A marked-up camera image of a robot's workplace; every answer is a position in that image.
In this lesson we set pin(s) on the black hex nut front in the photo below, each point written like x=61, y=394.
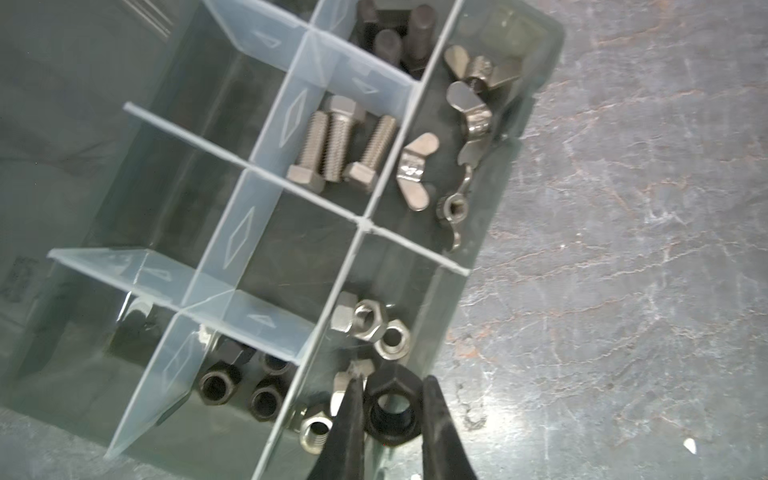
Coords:
x=218, y=384

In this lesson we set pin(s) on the steel hex bolt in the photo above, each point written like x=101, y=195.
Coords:
x=306, y=172
x=364, y=172
x=344, y=115

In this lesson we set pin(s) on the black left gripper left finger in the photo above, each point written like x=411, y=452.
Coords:
x=343, y=455

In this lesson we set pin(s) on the black bolt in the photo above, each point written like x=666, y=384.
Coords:
x=402, y=38

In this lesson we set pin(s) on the steel hex nut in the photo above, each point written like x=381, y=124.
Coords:
x=395, y=344
x=363, y=319

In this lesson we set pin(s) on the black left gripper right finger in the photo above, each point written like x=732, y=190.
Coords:
x=443, y=454

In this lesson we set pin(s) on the black hex nut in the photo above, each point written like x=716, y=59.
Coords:
x=218, y=384
x=393, y=405

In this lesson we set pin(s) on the black nut pair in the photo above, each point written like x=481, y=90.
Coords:
x=268, y=396

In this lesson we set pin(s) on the steel hex nut front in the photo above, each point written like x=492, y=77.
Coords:
x=363, y=319

